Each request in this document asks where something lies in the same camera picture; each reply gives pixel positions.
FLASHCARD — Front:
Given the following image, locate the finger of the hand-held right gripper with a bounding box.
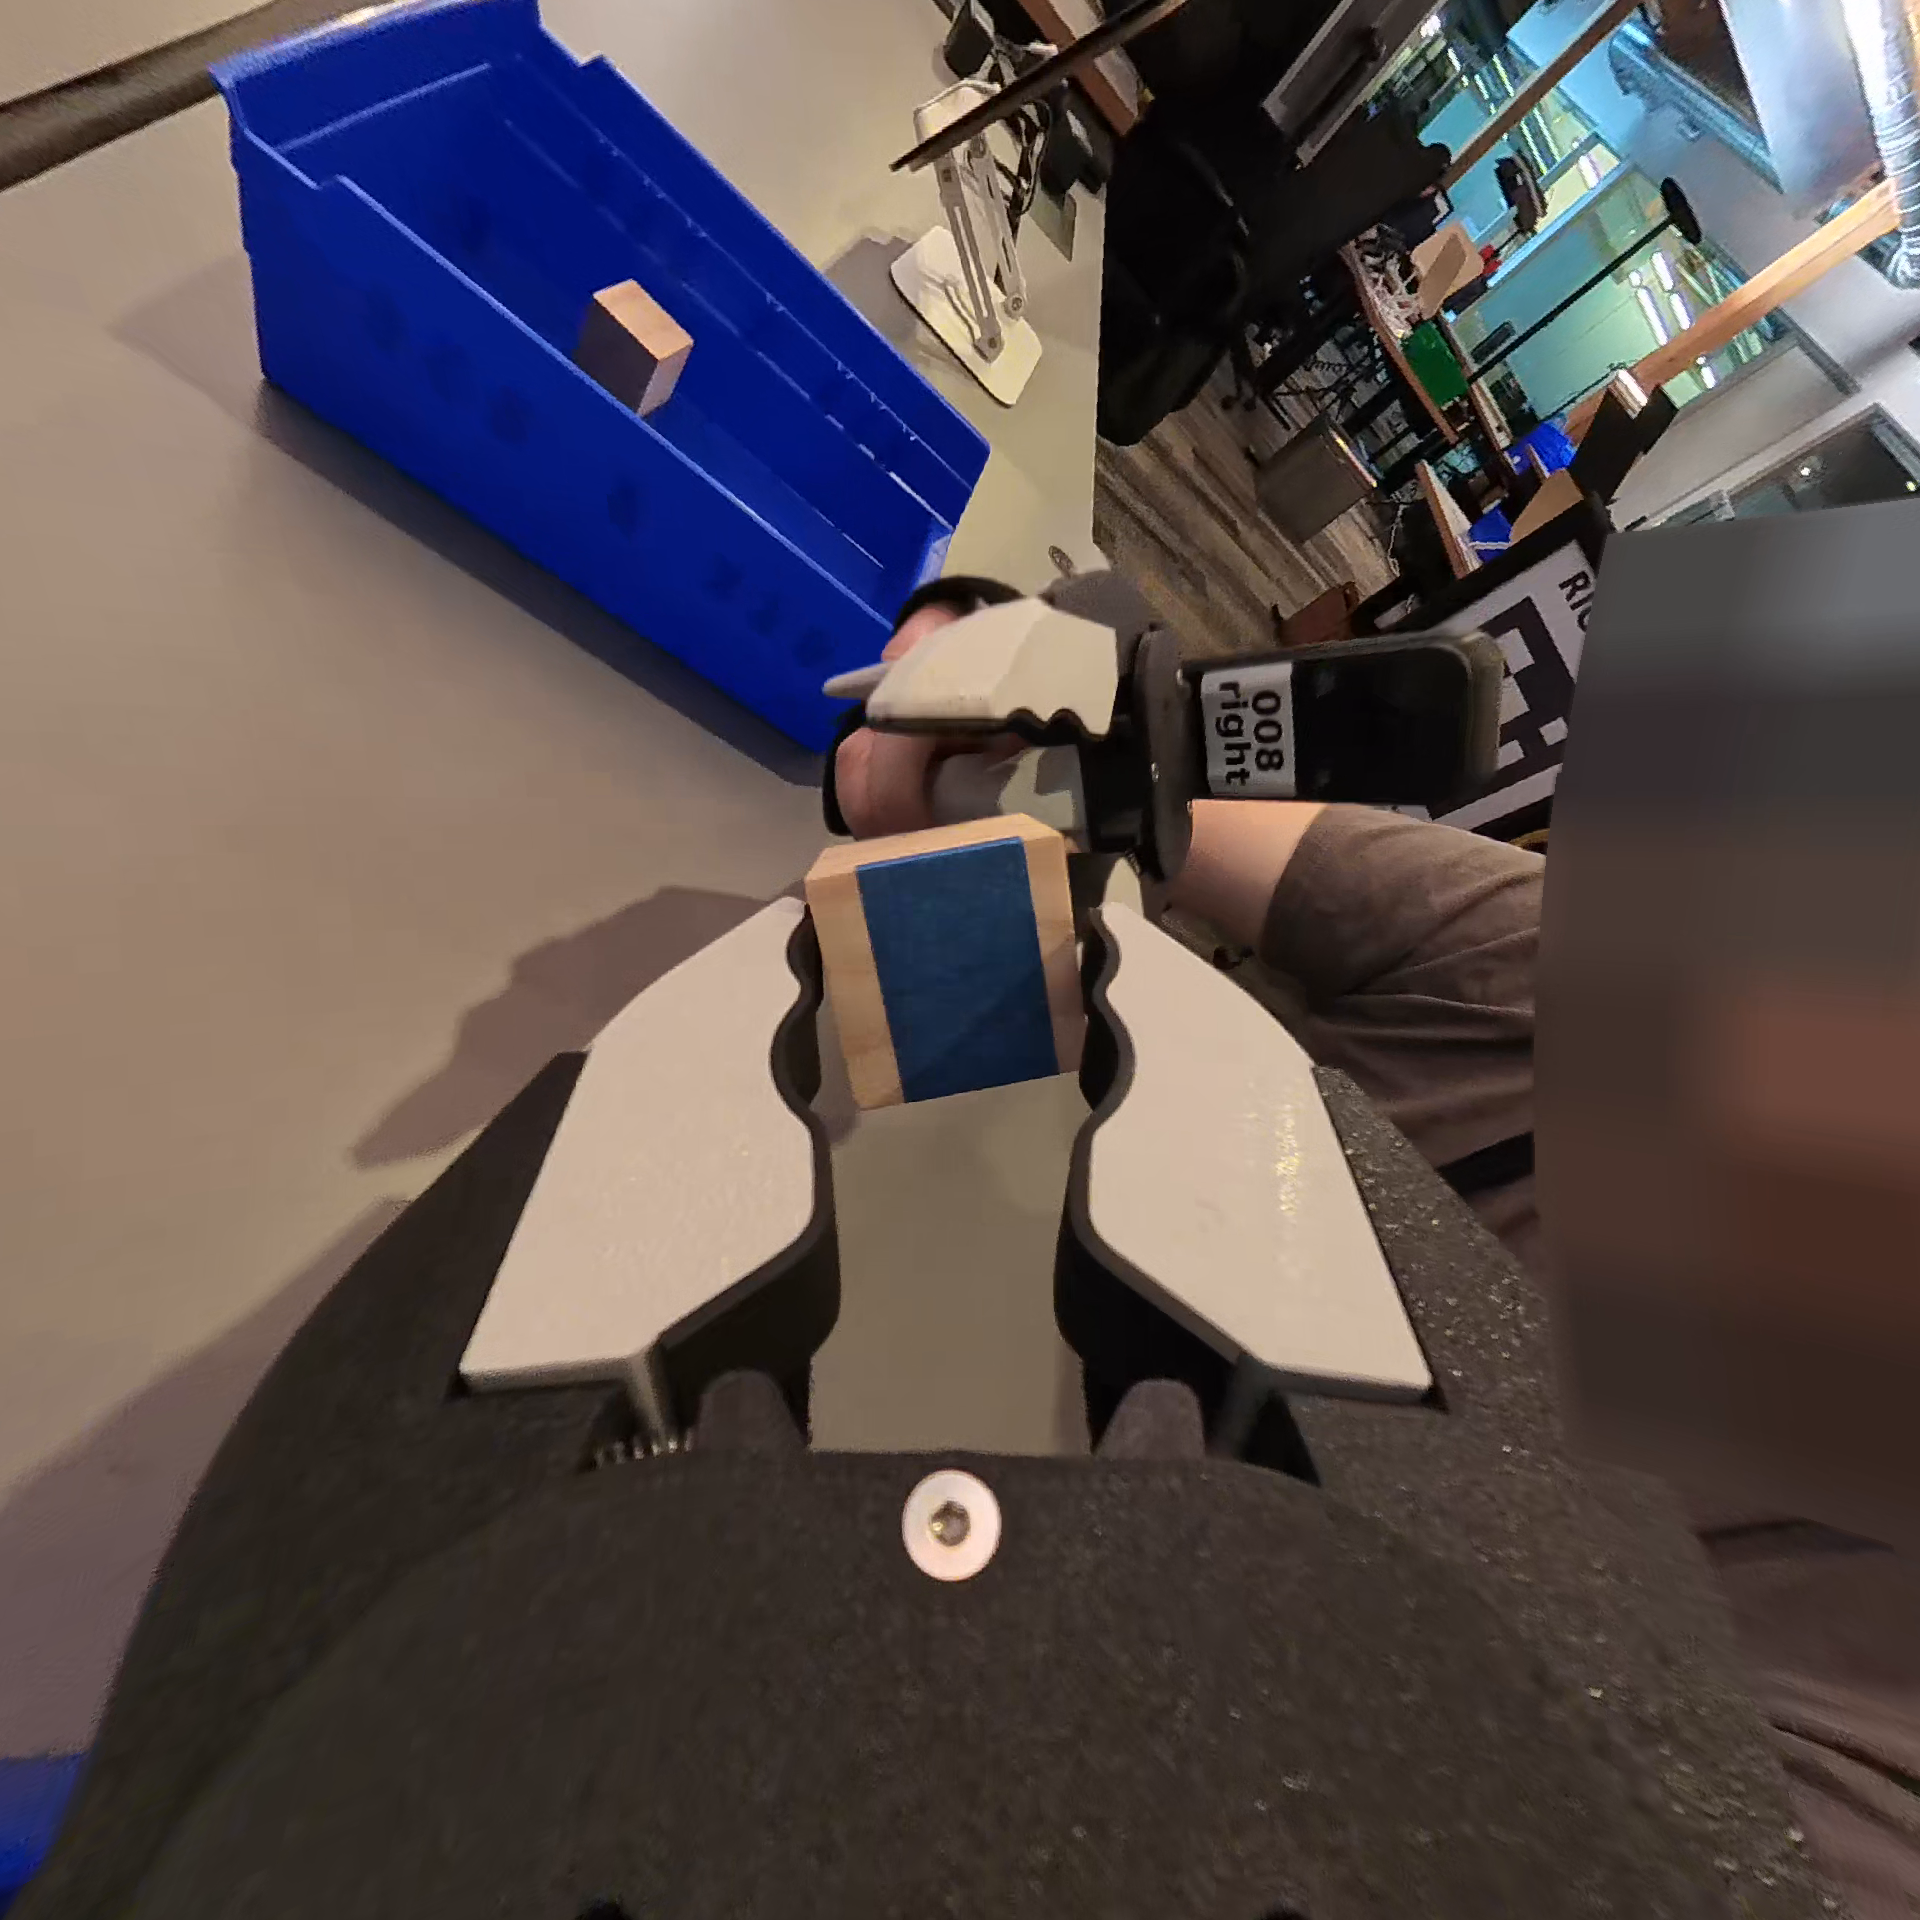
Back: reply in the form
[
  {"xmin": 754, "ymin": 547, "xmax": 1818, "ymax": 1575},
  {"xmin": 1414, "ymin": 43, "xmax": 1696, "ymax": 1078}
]
[
  {"xmin": 822, "ymin": 596, "xmax": 1125, "ymax": 744},
  {"xmin": 933, "ymin": 742, "xmax": 1088, "ymax": 831}
]

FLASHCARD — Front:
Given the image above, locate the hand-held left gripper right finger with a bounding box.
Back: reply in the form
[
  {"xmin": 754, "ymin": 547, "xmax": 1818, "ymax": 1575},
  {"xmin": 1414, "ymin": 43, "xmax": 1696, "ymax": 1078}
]
[{"xmin": 1055, "ymin": 903, "xmax": 1435, "ymax": 1403}]

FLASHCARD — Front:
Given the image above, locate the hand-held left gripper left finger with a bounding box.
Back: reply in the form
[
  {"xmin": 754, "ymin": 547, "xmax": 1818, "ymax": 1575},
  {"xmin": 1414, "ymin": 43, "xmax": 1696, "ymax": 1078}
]
[{"xmin": 454, "ymin": 896, "xmax": 842, "ymax": 1403}]

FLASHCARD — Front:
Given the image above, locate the wooden cube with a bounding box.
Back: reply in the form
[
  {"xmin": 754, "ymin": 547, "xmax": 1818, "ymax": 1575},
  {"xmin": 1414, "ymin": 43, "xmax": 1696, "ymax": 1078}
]
[
  {"xmin": 805, "ymin": 815, "xmax": 1088, "ymax": 1113},
  {"xmin": 574, "ymin": 279, "xmax": 696, "ymax": 419}
]

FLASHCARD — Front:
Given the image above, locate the blue plastic bin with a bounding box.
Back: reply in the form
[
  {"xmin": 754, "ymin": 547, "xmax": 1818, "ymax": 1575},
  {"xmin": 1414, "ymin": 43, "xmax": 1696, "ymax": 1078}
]
[
  {"xmin": 0, "ymin": 1752, "xmax": 84, "ymax": 1864},
  {"xmin": 211, "ymin": 0, "xmax": 991, "ymax": 753}
]

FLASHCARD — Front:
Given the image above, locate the person's right forearm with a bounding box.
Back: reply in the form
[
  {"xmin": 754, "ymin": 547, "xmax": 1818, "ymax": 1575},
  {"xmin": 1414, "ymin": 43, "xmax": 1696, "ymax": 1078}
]
[{"xmin": 1160, "ymin": 800, "xmax": 1548, "ymax": 1216}]

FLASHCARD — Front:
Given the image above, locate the person's right hand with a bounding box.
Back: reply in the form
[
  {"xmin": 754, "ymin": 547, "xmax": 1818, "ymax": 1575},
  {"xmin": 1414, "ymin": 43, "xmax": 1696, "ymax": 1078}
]
[{"xmin": 826, "ymin": 577, "xmax": 988, "ymax": 839}]

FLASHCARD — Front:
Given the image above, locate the white document stand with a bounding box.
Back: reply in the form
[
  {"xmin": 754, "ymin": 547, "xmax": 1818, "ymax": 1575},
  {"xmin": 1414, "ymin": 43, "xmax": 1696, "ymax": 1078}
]
[{"xmin": 890, "ymin": 83, "xmax": 1050, "ymax": 404}]

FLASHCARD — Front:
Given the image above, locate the black office chair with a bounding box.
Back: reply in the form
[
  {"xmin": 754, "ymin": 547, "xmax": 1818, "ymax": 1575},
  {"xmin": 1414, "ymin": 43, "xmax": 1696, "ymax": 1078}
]
[{"xmin": 1094, "ymin": 113, "xmax": 1450, "ymax": 448}]

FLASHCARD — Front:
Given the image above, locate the wooden table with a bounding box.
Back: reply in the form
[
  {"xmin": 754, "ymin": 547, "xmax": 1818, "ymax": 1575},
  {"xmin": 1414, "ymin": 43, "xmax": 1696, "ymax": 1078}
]
[{"xmin": 1050, "ymin": 0, "xmax": 1187, "ymax": 129}]

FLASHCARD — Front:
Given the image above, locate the dark table cable cover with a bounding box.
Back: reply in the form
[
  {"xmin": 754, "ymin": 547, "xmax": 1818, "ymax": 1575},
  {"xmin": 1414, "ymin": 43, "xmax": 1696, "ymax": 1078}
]
[{"xmin": 0, "ymin": 31, "xmax": 226, "ymax": 191}]

